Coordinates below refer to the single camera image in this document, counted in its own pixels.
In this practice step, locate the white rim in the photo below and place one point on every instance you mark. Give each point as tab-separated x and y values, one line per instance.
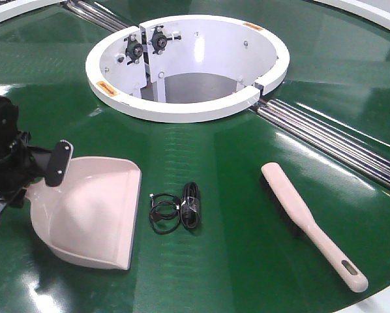
360	8
10	9

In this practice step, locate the beige plastic dustpan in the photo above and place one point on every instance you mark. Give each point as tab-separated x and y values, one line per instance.
89	219

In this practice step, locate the black bearing right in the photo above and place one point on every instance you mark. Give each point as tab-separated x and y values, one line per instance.
160	39

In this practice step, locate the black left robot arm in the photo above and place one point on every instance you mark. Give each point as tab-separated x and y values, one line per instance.
9	114

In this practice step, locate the white outer rim right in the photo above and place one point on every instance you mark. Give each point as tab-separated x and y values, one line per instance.
360	8

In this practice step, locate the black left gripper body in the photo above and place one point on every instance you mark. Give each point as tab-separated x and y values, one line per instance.
20	164

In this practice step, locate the black bearing left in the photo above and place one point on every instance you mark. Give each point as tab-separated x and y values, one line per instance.
134	49

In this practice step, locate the steel rollers right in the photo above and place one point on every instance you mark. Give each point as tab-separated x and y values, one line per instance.
347	149

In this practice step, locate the beige hand brush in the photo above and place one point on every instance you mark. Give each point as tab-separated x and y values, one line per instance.
294	207

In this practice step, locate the steel rollers top left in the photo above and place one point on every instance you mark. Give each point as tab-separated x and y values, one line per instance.
96	15

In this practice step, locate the black bearing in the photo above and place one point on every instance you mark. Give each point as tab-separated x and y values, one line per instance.
160	39
134	49

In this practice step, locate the green conveyor belt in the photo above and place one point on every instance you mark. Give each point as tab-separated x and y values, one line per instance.
209	237

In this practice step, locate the steel rollers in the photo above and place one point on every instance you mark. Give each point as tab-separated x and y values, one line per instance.
96	15
347	149

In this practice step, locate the white outer rim left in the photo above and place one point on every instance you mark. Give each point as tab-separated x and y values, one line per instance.
10	9

